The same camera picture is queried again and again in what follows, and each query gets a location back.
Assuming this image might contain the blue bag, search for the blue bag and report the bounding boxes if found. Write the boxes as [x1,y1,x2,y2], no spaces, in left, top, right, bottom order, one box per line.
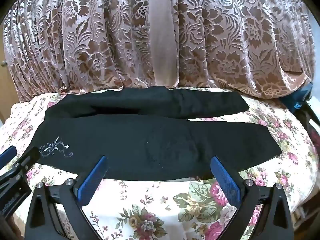
[279,82,313,113]

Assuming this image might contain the wooden cabinet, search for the wooden cabinet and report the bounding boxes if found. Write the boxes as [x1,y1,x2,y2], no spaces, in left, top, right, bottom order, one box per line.
[0,24,19,124]

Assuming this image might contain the brown floral curtain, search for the brown floral curtain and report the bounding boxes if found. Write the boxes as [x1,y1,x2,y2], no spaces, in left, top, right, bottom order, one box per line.
[3,0,315,102]

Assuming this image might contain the floral bedspread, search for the floral bedspread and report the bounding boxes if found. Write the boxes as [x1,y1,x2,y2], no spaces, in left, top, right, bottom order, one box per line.
[1,93,319,239]

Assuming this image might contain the black pants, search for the black pants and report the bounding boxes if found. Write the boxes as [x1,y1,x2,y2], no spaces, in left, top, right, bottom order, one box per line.
[30,87,281,181]

